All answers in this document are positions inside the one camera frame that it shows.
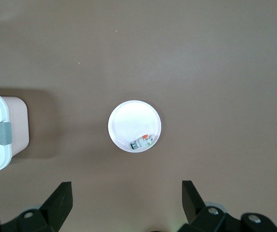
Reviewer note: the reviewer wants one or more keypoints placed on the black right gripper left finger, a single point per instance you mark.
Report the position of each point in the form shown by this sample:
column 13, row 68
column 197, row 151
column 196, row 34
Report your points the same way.
column 56, row 207

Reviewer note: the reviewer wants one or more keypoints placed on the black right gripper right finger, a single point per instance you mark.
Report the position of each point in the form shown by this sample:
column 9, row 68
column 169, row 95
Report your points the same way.
column 193, row 207

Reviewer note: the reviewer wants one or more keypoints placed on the pale pink round plate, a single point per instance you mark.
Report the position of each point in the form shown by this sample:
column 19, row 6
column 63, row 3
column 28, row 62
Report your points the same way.
column 131, row 120

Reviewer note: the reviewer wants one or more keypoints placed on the white and green push-button switch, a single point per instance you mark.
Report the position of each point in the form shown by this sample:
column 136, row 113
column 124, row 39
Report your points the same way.
column 141, row 143

